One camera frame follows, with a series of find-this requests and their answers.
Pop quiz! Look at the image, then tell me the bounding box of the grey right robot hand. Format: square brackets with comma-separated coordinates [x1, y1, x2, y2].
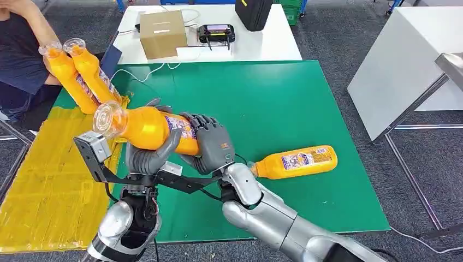
[179, 112, 236, 177]

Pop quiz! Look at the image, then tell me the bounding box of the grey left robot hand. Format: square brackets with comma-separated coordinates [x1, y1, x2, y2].
[126, 97, 184, 177]

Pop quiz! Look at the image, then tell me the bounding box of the orange drink bottle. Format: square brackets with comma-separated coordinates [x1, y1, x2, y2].
[63, 37, 124, 106]
[92, 100, 200, 157]
[38, 40, 99, 115]
[248, 145, 339, 181]

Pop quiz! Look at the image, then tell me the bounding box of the green table mat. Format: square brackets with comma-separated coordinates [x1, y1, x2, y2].
[53, 60, 391, 244]

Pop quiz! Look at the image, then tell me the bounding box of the yellow sheet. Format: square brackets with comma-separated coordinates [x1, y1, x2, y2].
[0, 95, 131, 254]

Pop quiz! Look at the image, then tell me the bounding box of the dark blue flat device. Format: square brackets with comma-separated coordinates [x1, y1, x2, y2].
[99, 31, 123, 79]

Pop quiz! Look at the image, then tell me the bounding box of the white table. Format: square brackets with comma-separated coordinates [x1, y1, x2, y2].
[112, 3, 303, 66]

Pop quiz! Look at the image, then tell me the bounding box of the black handheld controller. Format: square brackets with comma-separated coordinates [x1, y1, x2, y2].
[197, 23, 236, 52]

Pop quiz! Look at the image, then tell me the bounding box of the cardboard box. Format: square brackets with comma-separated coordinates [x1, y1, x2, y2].
[139, 9, 188, 61]

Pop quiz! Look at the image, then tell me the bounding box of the black case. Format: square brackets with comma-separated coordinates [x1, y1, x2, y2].
[234, 0, 274, 33]

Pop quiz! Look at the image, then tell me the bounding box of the green crate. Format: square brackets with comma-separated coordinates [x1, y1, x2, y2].
[277, 0, 305, 26]

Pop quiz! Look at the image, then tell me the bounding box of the person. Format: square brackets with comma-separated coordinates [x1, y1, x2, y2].
[0, 0, 64, 124]

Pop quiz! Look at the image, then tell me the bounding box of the large white tabletop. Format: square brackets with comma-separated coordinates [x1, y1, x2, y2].
[347, 6, 463, 142]

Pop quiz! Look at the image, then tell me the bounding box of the steel bench corner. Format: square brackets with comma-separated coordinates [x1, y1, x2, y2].
[434, 52, 463, 92]

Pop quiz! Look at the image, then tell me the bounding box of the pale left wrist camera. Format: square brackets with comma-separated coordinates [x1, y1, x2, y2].
[73, 130, 114, 184]

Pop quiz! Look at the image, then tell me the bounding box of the grey metal frame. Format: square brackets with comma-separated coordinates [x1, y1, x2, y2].
[0, 118, 34, 204]

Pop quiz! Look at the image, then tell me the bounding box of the metal table frame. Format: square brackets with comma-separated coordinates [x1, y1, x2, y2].
[372, 74, 463, 240]

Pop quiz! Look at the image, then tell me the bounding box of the white floor cable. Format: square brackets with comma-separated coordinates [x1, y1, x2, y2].
[388, 225, 463, 255]

